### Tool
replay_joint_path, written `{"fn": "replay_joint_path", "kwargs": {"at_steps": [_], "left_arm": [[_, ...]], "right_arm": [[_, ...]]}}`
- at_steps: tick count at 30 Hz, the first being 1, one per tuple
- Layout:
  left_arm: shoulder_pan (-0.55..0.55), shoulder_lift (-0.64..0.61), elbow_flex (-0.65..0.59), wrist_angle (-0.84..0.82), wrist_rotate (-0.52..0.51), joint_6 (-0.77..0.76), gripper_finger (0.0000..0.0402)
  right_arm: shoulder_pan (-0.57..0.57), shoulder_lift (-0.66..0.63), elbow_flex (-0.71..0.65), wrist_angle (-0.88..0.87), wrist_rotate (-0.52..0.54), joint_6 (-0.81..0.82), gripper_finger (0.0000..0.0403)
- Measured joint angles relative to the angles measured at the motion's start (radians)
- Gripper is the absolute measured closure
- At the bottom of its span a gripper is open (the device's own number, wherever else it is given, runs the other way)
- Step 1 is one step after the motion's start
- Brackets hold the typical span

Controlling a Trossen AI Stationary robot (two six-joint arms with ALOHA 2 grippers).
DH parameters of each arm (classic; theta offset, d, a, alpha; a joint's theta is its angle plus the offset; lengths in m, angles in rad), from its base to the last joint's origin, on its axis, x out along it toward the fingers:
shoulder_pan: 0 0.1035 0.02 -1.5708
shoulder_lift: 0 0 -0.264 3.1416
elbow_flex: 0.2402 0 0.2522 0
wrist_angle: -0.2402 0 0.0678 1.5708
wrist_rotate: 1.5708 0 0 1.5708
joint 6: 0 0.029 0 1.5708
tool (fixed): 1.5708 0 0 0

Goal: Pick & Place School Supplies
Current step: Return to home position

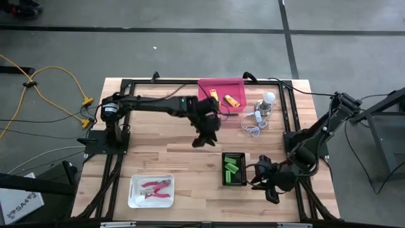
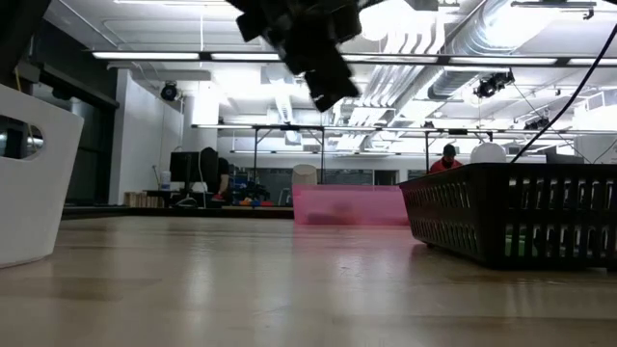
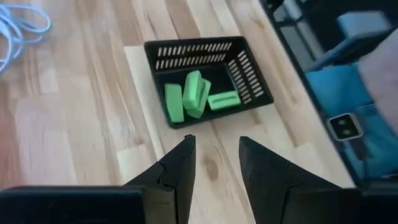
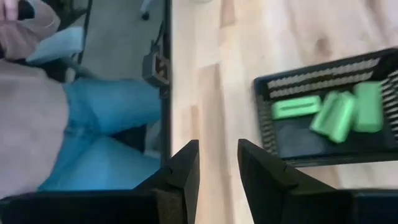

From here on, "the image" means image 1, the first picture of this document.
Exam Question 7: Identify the pink-handled pliers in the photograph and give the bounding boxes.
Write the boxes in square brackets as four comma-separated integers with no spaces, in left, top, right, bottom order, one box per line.
[140,179,172,188]
[140,187,171,199]

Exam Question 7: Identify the black stand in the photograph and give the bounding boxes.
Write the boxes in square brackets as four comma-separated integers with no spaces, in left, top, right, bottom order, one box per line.
[0,160,80,197]

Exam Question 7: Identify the black looped cable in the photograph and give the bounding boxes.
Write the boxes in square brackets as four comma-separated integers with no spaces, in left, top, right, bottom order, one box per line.
[344,122,405,195]

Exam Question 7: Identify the white plastic bin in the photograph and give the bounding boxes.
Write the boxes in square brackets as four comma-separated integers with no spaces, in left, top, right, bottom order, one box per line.
[127,174,175,210]

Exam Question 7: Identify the black floor cable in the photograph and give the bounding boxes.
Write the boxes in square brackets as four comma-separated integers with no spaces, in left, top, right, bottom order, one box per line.
[0,127,91,140]
[0,107,96,124]

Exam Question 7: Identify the black perforated plastic basket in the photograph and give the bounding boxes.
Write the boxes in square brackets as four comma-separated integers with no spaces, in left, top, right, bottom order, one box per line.
[221,151,248,187]

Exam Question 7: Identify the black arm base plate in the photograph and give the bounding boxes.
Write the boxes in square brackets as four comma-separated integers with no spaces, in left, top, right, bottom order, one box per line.
[84,129,130,156]
[283,131,330,158]

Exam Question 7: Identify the grey floor cable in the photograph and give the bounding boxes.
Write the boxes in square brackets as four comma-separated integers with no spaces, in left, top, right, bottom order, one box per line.
[8,145,86,175]

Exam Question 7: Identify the black side table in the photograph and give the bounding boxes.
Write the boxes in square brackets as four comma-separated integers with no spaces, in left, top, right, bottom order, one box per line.
[349,87,405,184]

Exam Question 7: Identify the black floor bar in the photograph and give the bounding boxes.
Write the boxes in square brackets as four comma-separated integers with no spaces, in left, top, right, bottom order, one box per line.
[0,65,35,75]

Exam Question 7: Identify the white cable with switch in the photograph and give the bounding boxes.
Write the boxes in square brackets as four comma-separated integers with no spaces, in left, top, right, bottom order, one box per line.
[240,109,270,137]

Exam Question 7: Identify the pink translucent plastic bin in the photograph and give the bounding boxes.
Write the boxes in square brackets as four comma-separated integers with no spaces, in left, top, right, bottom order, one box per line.
[197,78,247,113]

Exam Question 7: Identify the left arm's gripper body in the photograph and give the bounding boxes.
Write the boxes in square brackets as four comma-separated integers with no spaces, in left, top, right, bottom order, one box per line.
[189,96,222,136]

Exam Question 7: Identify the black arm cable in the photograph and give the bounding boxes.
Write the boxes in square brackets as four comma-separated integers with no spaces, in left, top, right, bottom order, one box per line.
[267,77,336,96]

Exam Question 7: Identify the yellow extension cord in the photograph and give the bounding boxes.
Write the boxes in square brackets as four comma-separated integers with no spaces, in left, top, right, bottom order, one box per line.
[0,53,95,140]

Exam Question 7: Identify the silver bracket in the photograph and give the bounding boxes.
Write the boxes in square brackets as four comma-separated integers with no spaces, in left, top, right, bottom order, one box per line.
[100,221,137,228]
[277,222,313,228]

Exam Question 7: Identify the right arm's gripper body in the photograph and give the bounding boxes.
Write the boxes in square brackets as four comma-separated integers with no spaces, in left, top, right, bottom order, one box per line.
[255,154,297,193]

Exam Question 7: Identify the black aluminium table frame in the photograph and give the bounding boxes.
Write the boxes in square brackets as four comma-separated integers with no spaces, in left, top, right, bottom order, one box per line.
[71,77,342,228]

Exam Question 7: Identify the white light bulb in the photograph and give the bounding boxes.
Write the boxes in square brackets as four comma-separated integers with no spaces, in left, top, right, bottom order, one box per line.
[254,91,277,117]

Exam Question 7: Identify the person's foot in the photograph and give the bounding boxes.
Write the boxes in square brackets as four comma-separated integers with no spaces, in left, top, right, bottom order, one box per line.
[0,0,44,20]

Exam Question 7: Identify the white printed box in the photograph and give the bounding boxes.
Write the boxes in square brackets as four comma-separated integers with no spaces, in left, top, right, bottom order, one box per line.
[0,172,45,225]

